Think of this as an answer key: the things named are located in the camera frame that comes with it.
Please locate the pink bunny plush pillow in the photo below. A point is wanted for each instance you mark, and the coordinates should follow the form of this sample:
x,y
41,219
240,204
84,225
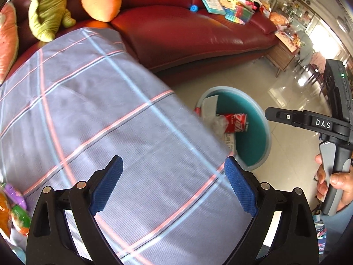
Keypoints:
x,y
8,41

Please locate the dark red leather sofa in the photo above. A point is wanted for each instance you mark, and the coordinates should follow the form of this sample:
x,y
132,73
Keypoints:
x,y
179,33

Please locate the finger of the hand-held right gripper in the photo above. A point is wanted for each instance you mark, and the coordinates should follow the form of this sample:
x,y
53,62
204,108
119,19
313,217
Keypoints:
x,y
284,116

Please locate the pile of colourful toys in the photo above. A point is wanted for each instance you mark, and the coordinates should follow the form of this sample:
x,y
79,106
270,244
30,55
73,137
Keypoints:
x,y
237,13

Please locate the purple snack packet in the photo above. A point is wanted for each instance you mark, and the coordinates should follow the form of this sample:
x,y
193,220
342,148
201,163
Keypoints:
x,y
15,196

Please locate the teal trash bin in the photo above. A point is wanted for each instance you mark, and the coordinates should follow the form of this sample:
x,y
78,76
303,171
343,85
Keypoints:
x,y
253,143

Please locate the clear plastic wrapper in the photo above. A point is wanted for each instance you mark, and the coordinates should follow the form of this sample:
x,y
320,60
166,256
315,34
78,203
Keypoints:
x,y
220,124

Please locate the teal children's book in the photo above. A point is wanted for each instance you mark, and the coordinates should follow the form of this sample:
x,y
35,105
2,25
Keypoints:
x,y
211,1

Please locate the wooden chair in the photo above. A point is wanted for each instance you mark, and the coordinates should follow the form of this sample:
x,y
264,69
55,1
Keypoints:
x,y
314,69

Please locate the green and red snack packet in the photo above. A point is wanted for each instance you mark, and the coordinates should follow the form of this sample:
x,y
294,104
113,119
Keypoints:
x,y
20,218

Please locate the glass display cabinet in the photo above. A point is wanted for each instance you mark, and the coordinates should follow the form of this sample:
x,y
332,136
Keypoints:
x,y
303,13

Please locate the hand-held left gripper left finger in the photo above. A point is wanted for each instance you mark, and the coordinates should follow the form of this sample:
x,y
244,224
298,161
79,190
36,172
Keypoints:
x,y
106,187

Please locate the grey checked tablecloth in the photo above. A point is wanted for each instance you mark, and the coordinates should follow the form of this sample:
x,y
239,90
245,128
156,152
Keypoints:
x,y
96,102

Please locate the red soda can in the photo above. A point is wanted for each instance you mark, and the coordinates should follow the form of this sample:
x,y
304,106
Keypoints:
x,y
237,122

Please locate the small blue ball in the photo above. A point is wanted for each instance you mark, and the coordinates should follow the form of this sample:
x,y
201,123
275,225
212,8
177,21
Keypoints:
x,y
194,7

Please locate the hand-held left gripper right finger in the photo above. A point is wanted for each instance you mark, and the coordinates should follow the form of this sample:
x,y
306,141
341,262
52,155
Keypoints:
x,y
241,187

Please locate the person's right hand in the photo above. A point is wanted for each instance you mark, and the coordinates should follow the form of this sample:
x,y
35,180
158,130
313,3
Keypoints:
x,y
343,179

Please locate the green dinosaur plush toy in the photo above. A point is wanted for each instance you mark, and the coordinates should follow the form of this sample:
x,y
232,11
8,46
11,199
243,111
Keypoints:
x,y
47,8

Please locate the wooden side table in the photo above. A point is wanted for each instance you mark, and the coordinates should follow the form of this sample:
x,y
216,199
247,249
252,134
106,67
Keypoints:
x,y
281,55

